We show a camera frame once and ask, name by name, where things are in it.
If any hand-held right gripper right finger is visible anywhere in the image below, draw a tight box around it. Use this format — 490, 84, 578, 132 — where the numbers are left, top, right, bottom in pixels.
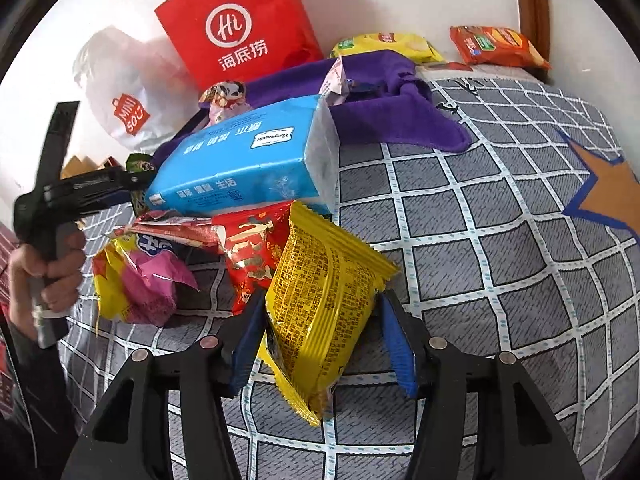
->
377, 290, 586, 480

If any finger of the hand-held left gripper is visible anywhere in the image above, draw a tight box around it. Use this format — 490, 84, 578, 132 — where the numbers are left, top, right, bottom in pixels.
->
107, 171, 153, 190
75, 189, 135, 213

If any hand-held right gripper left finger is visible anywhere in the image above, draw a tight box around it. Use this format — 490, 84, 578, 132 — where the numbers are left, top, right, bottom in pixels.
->
60, 290, 268, 480

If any green snack packet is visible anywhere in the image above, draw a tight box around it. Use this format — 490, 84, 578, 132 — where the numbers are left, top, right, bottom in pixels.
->
125, 152, 156, 211

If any long red snack packet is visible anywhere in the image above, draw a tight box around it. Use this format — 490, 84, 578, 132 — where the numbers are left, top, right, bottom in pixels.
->
114, 210, 226, 252

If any red gold snack packet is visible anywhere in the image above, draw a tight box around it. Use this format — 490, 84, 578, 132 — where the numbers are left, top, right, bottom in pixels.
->
212, 200, 296, 318

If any pink yellow snack packet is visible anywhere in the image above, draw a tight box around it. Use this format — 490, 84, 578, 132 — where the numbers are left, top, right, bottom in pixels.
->
91, 234, 200, 327

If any pink cartoon dog packet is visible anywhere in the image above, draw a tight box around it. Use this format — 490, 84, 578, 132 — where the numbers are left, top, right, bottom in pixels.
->
199, 81, 253, 126

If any pink white snack packet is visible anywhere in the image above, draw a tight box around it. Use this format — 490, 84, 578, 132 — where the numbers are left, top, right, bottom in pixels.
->
320, 56, 351, 108

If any purple cloth bag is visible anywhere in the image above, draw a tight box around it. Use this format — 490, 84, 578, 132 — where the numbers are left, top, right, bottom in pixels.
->
150, 50, 473, 171

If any person's left forearm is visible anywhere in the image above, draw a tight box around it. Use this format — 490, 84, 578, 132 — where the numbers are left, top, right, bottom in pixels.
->
0, 305, 78, 480

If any person's left hand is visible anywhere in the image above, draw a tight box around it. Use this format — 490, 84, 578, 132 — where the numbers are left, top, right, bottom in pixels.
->
7, 230, 88, 316

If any wooden headboard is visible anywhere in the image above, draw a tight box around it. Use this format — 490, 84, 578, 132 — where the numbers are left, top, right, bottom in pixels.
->
60, 154, 126, 181

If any red checked cloth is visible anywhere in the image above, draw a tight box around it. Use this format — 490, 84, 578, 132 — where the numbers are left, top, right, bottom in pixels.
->
0, 222, 23, 306

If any white plastic shopping bag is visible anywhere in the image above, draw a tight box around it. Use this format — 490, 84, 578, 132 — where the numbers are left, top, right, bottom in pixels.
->
72, 27, 211, 153

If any blue tissue pack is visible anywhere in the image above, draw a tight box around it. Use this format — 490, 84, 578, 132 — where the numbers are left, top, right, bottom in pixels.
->
144, 94, 342, 217

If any grey checked blanket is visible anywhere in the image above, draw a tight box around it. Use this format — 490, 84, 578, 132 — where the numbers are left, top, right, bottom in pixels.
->
55, 67, 640, 480

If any red paper shopping bag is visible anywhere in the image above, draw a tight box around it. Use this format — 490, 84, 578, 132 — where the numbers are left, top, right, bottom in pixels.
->
154, 0, 325, 92

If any yellow chip bag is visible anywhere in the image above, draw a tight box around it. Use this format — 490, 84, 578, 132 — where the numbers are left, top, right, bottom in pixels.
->
330, 31, 446, 65

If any orange chip bag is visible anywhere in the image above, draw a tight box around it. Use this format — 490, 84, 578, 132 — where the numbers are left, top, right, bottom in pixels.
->
448, 25, 552, 71

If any brown wooden door frame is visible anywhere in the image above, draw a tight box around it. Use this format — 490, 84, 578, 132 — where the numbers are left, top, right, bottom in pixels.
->
512, 0, 551, 83

